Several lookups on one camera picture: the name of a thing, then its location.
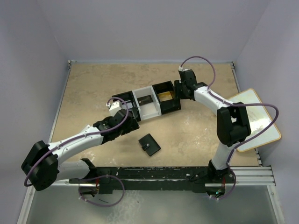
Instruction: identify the black leather card holder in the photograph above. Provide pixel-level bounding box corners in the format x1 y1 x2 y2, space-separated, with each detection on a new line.
138 133 161 157

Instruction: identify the black and white organizer tray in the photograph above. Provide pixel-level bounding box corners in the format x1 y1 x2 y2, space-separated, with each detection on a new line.
114 81 181 122

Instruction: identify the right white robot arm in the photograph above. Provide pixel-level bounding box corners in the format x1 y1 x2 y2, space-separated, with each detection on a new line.
174 68 251 180

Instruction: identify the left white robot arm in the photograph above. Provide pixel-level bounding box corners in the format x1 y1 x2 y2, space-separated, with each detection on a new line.
21 109 139 191

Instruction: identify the gold credit card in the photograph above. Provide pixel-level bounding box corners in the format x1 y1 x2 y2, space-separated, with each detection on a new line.
157 91 173 102

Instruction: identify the black credit card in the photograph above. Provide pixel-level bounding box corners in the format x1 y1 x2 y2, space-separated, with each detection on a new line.
137 95 153 106

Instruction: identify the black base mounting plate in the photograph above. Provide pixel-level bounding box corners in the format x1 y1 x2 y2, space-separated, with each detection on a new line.
70 167 236 194

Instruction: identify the white board with wood rim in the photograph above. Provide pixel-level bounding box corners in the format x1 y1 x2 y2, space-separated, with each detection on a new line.
229 89 281 153

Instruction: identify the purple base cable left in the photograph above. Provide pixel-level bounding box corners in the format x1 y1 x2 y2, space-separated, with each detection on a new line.
78 175 125 207

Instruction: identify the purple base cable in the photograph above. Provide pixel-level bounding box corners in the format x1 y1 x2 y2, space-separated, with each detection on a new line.
209 170 237 201
78 175 125 207

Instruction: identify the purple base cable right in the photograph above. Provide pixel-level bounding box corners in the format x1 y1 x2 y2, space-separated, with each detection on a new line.
209 170 237 201

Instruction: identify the aluminium frame rail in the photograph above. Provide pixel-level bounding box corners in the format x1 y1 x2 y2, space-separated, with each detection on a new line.
17 163 285 224

